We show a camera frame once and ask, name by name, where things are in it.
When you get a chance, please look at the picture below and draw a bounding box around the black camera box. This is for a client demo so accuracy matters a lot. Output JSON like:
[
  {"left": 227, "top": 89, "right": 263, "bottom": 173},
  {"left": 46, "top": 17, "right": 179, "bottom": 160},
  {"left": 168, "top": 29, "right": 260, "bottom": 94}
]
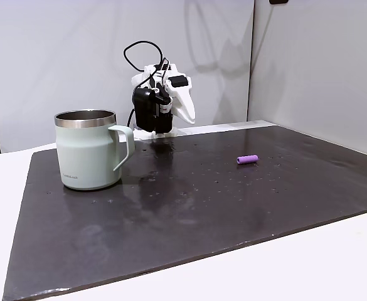
[{"left": 134, "top": 88, "right": 156, "bottom": 132}]

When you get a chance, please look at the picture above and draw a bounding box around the pale green steel mug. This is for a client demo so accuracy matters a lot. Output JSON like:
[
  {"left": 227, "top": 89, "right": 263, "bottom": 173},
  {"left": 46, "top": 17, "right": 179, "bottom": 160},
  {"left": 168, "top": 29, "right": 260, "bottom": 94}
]
[{"left": 54, "top": 109, "right": 136, "bottom": 191}]

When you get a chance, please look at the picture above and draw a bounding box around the black rubber mat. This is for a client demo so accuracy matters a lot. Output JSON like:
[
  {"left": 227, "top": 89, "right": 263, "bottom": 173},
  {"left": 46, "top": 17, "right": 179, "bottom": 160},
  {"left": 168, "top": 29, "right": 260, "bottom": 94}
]
[{"left": 1, "top": 120, "right": 367, "bottom": 301}]

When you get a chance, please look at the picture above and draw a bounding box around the purple pen grip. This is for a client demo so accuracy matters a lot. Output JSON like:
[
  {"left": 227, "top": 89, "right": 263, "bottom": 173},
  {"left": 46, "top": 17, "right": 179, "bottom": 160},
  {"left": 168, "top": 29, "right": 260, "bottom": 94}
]
[{"left": 236, "top": 154, "right": 260, "bottom": 166}]

